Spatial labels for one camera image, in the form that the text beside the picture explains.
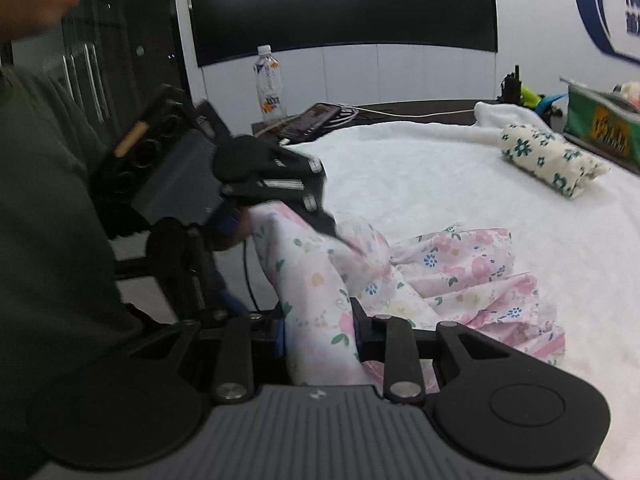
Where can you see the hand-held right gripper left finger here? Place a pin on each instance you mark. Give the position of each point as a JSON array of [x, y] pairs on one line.
[[277, 335]]

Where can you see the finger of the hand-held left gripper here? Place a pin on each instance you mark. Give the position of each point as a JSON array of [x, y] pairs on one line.
[[205, 270], [295, 170]]

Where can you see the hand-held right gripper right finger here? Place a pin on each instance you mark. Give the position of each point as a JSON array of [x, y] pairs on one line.
[[362, 330]]

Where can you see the pink floral garment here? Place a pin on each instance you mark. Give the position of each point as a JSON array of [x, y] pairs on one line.
[[450, 270]]

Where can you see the black smartphone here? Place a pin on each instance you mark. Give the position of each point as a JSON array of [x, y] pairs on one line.
[[312, 120]]

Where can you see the clear plastic drink bottle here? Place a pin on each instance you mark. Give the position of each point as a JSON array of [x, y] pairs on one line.
[[269, 85]]

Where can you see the white fluffy blanket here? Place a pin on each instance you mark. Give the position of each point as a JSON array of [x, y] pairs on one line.
[[425, 185]]

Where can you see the person's upper body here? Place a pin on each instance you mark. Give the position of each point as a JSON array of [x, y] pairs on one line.
[[45, 235]]

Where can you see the dark glass door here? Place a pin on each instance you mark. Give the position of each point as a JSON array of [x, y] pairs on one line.
[[125, 35]]

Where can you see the black walkie-talkie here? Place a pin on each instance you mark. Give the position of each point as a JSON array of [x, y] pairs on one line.
[[511, 85]]

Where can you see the neon yellow cloth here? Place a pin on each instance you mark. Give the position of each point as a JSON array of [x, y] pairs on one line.
[[530, 94]]

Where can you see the cream garment with teal flowers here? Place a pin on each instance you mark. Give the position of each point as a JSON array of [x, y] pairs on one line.
[[545, 160]]

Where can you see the white cloth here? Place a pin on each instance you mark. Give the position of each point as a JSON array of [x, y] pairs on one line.
[[631, 92]]

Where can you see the large dark wall screen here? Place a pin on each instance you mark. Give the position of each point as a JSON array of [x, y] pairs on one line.
[[340, 0]]

